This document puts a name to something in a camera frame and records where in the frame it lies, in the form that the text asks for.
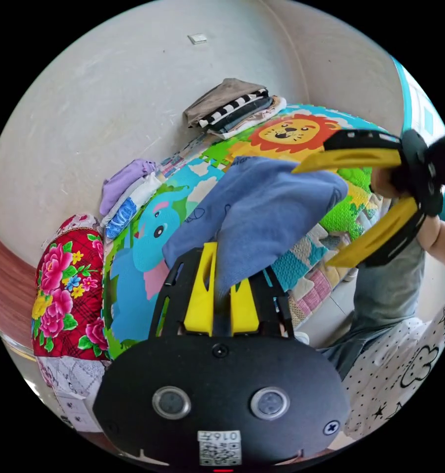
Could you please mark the blue long sleeve shirt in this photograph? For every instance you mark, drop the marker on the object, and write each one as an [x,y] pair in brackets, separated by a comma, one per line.
[266,207]

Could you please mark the red floral rolled blanket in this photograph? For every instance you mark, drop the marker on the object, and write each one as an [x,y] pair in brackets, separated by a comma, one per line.
[63,295]

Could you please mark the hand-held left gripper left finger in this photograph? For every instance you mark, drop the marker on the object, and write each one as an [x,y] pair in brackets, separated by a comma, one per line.
[199,295]

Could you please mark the pile of lilac white clothes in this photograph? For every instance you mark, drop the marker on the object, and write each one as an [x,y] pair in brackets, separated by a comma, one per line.
[128,188]

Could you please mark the person's right hand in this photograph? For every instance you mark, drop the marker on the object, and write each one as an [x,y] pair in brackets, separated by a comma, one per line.
[382,184]

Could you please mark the teal framed window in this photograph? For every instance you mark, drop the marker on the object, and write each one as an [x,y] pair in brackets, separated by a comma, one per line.
[410,99]

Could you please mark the white wall switch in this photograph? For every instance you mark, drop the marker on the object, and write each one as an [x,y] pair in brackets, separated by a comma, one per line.
[197,38]

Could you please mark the person's right forearm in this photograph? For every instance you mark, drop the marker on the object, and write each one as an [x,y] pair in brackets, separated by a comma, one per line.
[438,236]

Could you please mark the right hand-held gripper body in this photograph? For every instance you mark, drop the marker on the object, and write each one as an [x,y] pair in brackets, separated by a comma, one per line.
[423,177]

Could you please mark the pile of brown striped clothes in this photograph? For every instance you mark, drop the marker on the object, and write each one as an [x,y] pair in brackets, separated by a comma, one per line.
[230,107]

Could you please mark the bed with animal print mat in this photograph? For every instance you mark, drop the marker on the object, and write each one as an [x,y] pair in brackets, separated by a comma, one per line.
[281,129]

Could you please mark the white drawer cabinet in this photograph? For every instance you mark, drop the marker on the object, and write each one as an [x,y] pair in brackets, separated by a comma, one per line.
[75,410]

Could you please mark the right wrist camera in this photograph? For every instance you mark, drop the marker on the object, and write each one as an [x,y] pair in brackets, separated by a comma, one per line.
[444,149]

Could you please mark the person's body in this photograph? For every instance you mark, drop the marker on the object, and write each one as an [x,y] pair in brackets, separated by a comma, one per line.
[385,299]

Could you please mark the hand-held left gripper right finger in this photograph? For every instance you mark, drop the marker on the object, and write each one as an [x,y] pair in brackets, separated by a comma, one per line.
[244,310]

